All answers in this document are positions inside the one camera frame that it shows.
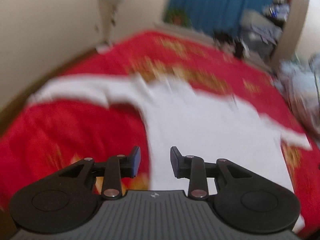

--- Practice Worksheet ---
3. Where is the white long-sleeve shirt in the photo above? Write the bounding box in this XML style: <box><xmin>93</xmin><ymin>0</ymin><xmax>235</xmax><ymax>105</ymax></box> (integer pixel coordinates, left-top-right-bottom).
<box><xmin>29</xmin><ymin>74</ymin><xmax>312</xmax><ymax>190</ymax></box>

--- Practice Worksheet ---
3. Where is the red floral bed blanket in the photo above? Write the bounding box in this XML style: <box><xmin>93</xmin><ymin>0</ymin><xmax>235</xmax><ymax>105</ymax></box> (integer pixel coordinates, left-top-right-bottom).
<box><xmin>1</xmin><ymin>31</ymin><xmax>319</xmax><ymax>239</ymax></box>

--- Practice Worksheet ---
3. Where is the black bag on sill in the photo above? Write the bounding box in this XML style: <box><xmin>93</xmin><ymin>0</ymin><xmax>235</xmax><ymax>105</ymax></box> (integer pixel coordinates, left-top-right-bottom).
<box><xmin>213</xmin><ymin>30</ymin><xmax>249</xmax><ymax>60</ymax></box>

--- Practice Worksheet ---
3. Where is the plaid grey quilt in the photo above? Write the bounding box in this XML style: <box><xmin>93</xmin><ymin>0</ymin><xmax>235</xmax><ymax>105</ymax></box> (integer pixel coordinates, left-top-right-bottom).
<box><xmin>274</xmin><ymin>53</ymin><xmax>319</xmax><ymax>138</ymax></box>

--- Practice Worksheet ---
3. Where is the clear plastic storage bin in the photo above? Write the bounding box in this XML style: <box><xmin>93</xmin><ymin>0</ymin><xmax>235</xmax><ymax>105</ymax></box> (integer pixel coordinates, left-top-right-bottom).
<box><xmin>240</xmin><ymin>9</ymin><xmax>283</xmax><ymax>59</ymax></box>

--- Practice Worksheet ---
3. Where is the potted green plant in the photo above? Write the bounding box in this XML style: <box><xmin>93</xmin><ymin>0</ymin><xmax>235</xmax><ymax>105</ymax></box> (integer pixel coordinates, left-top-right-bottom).
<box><xmin>163</xmin><ymin>8</ymin><xmax>192</xmax><ymax>28</ymax></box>

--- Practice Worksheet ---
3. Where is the blue curtain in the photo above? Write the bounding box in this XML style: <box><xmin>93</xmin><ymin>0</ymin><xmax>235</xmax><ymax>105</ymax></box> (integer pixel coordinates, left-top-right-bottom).
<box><xmin>165</xmin><ymin>0</ymin><xmax>273</xmax><ymax>36</ymax></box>

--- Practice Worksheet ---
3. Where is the wooden wardrobe panel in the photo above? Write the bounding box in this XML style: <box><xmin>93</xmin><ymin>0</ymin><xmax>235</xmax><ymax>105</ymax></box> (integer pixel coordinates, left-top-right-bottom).
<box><xmin>268</xmin><ymin>0</ymin><xmax>310</xmax><ymax>70</ymax></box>

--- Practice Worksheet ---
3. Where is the white standing fan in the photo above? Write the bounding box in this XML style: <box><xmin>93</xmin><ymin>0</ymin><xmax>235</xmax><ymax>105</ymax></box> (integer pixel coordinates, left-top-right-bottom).
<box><xmin>95</xmin><ymin>0</ymin><xmax>125</xmax><ymax>54</ymax></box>

